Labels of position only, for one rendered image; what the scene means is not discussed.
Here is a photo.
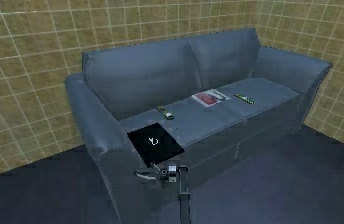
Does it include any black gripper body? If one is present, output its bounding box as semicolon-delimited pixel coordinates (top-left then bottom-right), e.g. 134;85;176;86
159;168;170;183

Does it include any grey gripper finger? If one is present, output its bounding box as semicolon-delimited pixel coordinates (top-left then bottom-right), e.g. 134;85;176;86
134;170;162;180
148;162;163;174

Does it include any black laptop computer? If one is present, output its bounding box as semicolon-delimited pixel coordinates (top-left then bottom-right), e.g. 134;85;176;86
126;122;185;169

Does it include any blue-grey two-seat sofa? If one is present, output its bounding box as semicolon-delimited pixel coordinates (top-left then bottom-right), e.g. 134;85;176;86
64;27;334;224

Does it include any black green remote control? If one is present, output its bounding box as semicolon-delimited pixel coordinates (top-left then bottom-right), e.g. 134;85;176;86
234;92;257;106
156;105;175;121

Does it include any red white book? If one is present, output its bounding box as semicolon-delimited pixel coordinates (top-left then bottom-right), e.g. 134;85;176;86
191;88;232;109

